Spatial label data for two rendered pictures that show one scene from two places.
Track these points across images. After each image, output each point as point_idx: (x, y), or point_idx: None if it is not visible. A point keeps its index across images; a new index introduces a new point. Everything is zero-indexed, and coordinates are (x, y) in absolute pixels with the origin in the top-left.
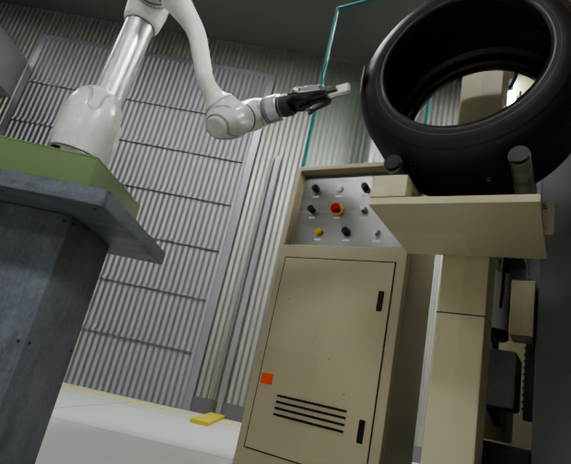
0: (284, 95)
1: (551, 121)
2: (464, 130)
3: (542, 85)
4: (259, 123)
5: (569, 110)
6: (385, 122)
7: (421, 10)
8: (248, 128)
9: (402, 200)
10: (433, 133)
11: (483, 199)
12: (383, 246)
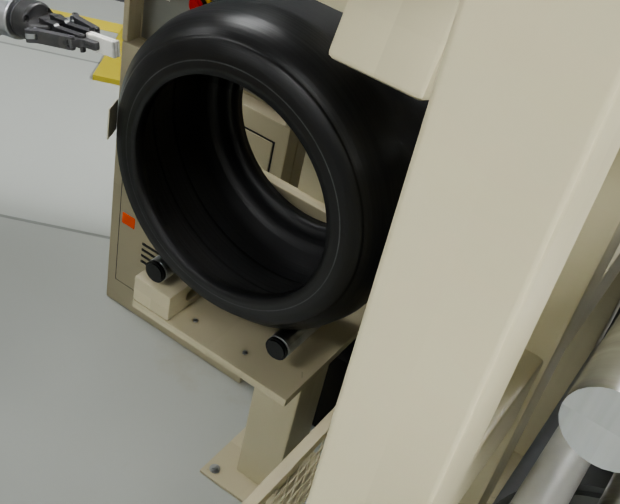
0: (18, 19)
1: (317, 325)
2: (222, 297)
3: (304, 299)
4: None
5: (342, 317)
6: (141, 222)
7: (181, 57)
8: None
9: (165, 324)
10: (191, 278)
11: (238, 373)
12: None
